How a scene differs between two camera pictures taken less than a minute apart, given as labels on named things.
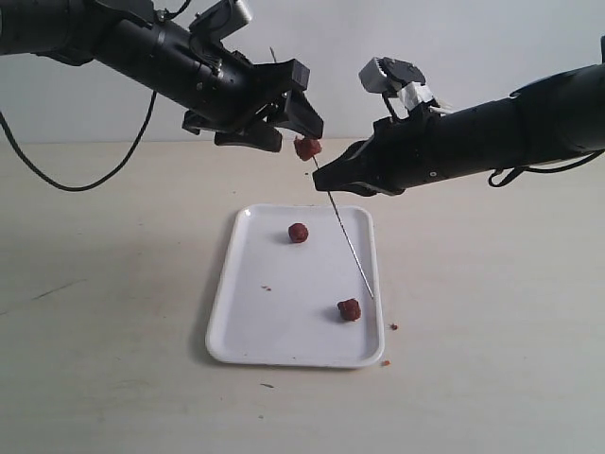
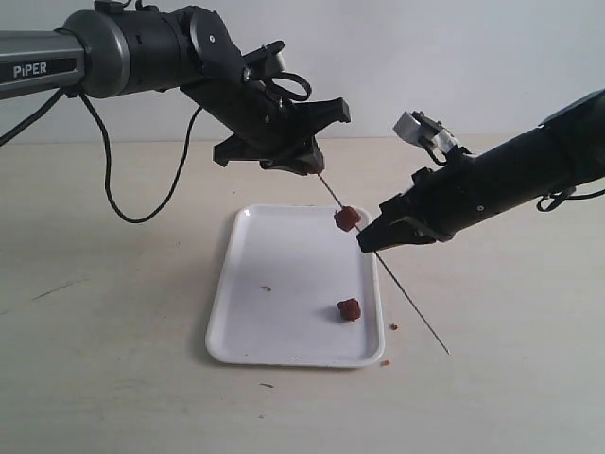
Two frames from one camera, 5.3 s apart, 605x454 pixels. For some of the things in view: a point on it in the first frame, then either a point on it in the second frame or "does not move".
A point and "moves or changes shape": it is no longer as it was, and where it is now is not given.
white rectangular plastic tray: [276, 303] does not move
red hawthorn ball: [350, 309] does not move
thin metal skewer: [340, 221] -> [392, 275]
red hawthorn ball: [307, 148] moves or changes shape
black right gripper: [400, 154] -> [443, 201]
